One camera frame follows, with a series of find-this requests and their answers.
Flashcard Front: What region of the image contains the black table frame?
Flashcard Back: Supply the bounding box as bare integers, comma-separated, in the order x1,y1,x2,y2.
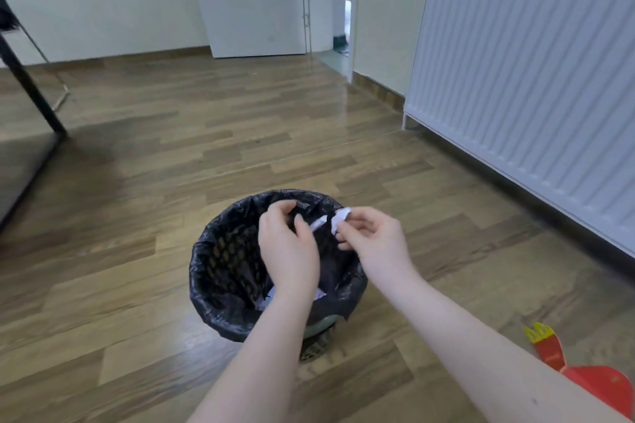
0,0,69,232

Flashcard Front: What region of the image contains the person's left hand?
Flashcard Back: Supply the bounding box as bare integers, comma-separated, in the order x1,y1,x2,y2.
258,200,321,301

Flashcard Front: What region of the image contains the black cloth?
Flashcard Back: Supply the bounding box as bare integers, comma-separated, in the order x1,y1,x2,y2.
0,0,21,33

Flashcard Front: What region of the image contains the white ribbed cabinet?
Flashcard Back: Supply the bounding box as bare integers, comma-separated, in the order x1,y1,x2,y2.
402,0,635,260

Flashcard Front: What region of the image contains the person's right hand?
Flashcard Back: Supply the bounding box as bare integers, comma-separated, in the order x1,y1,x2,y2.
335,207,418,288

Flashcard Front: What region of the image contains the red and yellow toy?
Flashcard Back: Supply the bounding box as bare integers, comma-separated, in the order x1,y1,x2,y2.
524,322,635,419

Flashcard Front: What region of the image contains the white paper scrap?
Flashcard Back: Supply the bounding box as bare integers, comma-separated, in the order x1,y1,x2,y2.
310,208,353,236

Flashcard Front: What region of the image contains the black garbage bag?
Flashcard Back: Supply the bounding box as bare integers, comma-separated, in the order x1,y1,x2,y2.
189,190,369,343

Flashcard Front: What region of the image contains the round mesh trash bin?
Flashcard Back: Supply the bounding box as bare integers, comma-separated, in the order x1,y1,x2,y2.
191,190,368,363

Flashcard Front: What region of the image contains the white paper waste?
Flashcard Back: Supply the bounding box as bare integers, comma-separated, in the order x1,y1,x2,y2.
254,286,328,312

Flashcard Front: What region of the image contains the thin silver metal rod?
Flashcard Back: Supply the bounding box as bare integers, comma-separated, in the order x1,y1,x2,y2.
17,23,71,112

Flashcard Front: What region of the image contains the person's right forearm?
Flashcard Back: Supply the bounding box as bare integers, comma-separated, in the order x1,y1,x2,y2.
396,271,628,423

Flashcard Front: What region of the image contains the person's left forearm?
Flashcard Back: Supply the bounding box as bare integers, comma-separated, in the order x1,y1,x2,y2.
188,289,319,423

